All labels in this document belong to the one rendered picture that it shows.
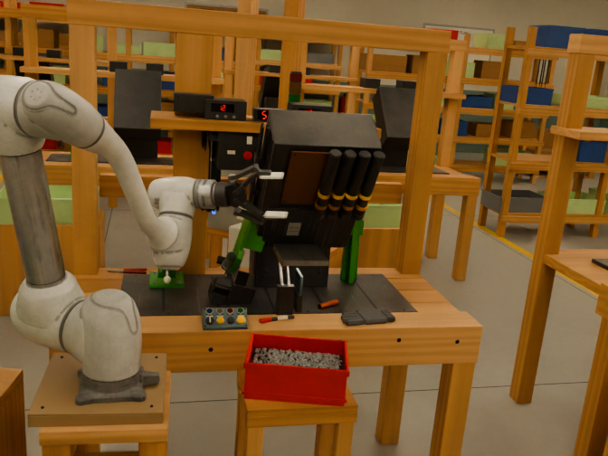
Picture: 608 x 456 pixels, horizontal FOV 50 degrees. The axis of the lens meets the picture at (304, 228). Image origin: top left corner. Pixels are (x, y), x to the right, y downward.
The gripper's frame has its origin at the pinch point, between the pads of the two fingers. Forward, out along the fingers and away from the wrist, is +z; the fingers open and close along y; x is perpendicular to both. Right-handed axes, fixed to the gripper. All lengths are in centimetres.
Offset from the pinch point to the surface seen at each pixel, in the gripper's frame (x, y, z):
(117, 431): -63, -34, -34
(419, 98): 100, -10, 39
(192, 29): 73, 29, -46
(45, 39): 606, -135, -437
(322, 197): 20.5, -12.7, 8.8
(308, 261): 12.9, -33.4, 3.7
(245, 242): 22.5, -33.1, -20.5
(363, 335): 6, -60, 23
